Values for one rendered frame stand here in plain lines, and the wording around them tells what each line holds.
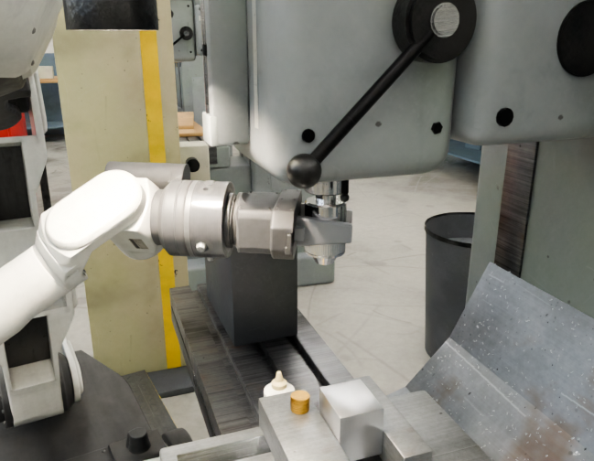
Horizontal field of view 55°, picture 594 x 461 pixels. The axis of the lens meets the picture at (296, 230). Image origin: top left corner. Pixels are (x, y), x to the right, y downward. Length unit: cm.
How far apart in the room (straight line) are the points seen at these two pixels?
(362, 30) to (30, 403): 112
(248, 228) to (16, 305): 26
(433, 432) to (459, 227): 223
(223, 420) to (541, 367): 45
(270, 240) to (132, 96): 175
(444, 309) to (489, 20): 216
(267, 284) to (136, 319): 161
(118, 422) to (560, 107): 121
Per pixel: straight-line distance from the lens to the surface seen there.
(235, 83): 57
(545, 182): 90
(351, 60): 52
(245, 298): 99
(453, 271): 255
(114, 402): 158
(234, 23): 57
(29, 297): 68
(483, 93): 57
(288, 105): 50
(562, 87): 63
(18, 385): 137
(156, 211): 65
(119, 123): 231
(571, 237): 88
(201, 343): 105
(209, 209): 62
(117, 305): 252
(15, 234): 116
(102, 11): 48
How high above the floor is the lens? 144
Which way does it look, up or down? 19 degrees down
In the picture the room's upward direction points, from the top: straight up
